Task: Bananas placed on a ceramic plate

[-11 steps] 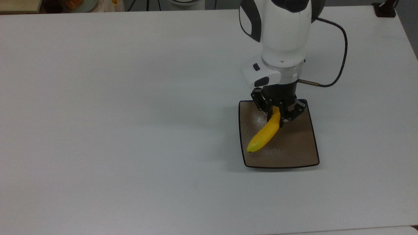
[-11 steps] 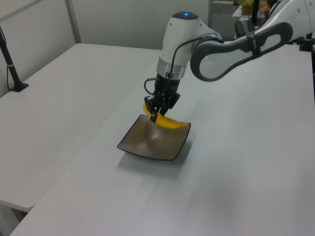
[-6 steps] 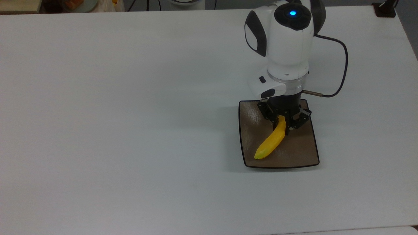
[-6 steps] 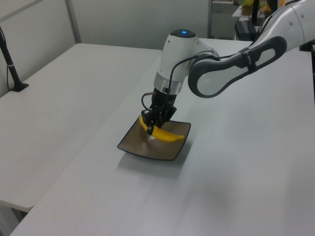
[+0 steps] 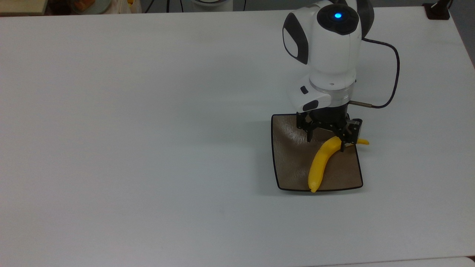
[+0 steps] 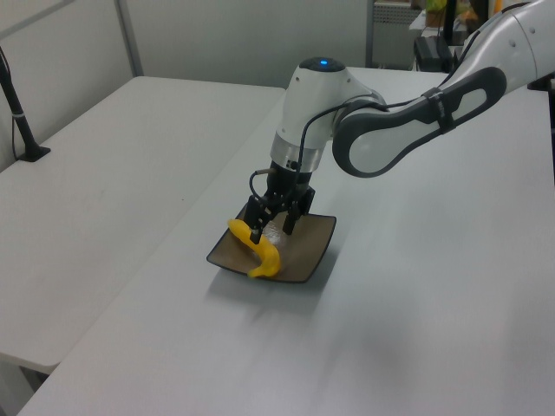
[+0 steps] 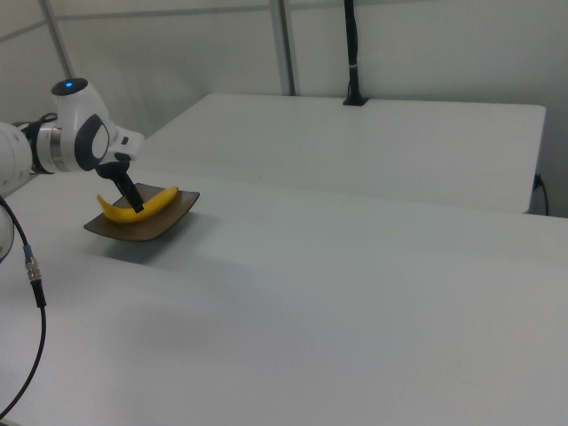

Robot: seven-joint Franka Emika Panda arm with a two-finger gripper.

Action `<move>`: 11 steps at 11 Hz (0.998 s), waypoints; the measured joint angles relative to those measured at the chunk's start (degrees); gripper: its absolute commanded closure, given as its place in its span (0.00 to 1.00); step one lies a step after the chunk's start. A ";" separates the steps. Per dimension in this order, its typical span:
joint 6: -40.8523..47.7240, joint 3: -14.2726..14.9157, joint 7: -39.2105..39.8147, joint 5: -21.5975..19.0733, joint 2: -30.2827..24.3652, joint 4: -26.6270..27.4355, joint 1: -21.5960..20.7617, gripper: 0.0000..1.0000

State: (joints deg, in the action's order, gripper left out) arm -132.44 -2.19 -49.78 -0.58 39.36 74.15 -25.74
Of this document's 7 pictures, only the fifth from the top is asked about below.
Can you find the grey round bowl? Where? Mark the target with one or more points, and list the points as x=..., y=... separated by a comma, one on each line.
x=91, y=5

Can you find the light wooden board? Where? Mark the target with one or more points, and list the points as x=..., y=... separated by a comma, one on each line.
x=22, y=6

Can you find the yellow banana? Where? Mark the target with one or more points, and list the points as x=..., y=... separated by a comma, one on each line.
x=319, y=163

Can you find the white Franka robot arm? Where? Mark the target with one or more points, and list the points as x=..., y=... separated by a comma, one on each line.
x=334, y=55

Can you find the brown square ceramic plate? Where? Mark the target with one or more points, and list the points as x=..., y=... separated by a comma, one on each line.
x=289, y=155

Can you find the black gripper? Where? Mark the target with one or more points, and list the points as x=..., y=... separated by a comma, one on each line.
x=330, y=118

